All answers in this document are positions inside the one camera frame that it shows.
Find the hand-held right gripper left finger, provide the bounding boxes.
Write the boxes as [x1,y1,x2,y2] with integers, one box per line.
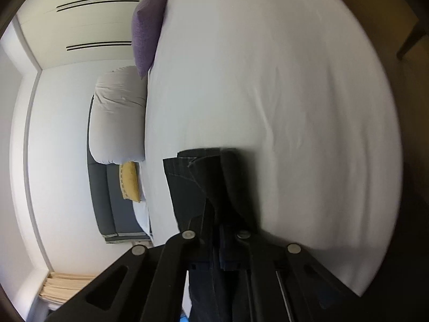
[43,204,215,322]

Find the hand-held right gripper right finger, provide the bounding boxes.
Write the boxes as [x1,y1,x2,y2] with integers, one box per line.
[219,225,365,322]

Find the dark denim pants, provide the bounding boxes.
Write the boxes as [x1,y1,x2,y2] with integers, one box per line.
[163,148,262,322]

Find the white pillow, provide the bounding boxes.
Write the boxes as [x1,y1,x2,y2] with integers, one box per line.
[132,164,154,239]

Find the grey padded headboard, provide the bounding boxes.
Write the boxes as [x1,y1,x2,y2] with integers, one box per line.
[87,95,152,245]

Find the yellow patterned pillow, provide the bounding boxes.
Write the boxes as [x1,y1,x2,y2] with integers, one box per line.
[119,161,141,203]

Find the beige curtain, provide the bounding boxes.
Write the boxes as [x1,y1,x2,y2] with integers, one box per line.
[39,271,98,305]

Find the folded white duvet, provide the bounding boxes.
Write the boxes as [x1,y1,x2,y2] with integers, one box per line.
[88,66,147,165]

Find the bed with white sheet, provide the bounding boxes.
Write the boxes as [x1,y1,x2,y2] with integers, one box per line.
[143,0,403,296]

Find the purple pillow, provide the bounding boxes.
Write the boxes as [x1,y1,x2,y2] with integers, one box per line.
[131,0,167,80]

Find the cream wardrobe with black handles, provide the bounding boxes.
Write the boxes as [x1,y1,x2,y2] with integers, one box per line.
[16,0,175,72]

